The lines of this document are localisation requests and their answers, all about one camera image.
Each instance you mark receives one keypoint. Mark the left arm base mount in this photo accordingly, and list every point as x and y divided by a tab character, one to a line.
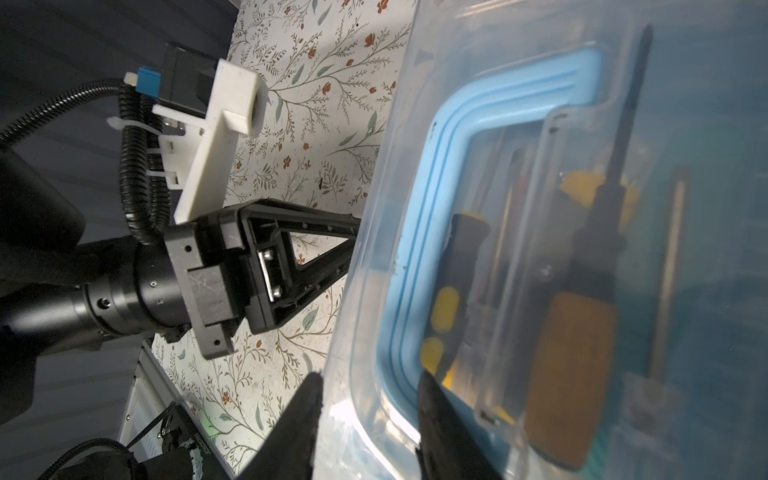
185	454

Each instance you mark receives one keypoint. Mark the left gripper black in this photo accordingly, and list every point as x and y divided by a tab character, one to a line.
209	275

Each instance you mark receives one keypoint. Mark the orange handled screwdriver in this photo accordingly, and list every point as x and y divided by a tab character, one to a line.
574	355

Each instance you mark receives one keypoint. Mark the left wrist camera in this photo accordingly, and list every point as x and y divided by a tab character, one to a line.
211	102

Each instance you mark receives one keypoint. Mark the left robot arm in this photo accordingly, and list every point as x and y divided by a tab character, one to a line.
43	265

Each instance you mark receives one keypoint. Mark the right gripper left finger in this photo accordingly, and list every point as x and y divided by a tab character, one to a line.
288	451

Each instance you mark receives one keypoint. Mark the yellow black ratchet screwdriver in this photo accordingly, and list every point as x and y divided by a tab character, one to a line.
581	186

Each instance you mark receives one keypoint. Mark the small yellow black screwdriver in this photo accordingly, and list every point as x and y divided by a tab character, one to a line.
447	321

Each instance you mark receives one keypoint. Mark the blue plastic tool box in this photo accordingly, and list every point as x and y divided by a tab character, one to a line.
513	96

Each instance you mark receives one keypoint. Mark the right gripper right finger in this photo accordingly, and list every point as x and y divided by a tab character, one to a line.
446	449

